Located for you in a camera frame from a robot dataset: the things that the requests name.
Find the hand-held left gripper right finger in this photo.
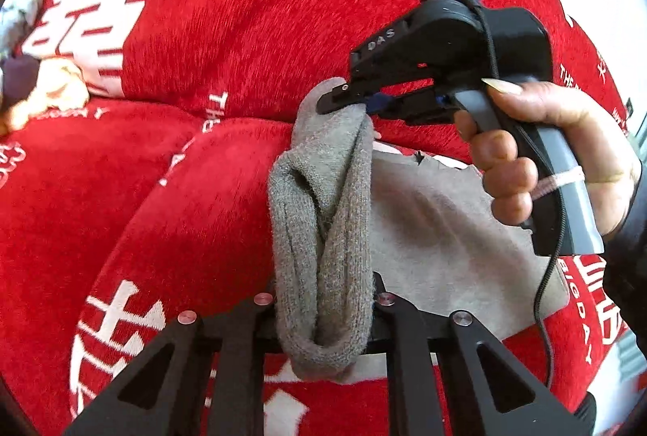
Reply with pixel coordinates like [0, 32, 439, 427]
[361, 274, 597, 436]

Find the pink hair tie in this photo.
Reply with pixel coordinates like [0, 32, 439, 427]
[533, 166, 586, 200]

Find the dark purple cloth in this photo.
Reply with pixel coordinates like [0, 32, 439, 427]
[0, 56, 41, 106]

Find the black cable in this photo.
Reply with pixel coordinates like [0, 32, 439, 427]
[472, 4, 567, 389]

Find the grey sock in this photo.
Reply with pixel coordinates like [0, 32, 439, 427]
[268, 85, 377, 383]

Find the person's right forearm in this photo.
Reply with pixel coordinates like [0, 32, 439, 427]
[604, 163, 647, 356]

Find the grey flat cloth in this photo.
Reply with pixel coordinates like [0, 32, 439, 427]
[371, 148, 569, 341]

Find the yellow plush cloth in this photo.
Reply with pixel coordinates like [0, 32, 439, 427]
[0, 59, 92, 136]

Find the white patterned cloth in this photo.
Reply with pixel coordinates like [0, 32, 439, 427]
[0, 0, 44, 58]

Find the red printed sofa cover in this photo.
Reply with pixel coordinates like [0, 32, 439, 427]
[0, 0, 638, 436]

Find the person's right hand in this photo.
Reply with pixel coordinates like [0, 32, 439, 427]
[454, 78, 643, 237]

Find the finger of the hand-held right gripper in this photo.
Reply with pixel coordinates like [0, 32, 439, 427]
[366, 89, 457, 124]
[316, 80, 386, 114]

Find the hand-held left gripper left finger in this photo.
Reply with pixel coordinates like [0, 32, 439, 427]
[63, 284, 279, 436]

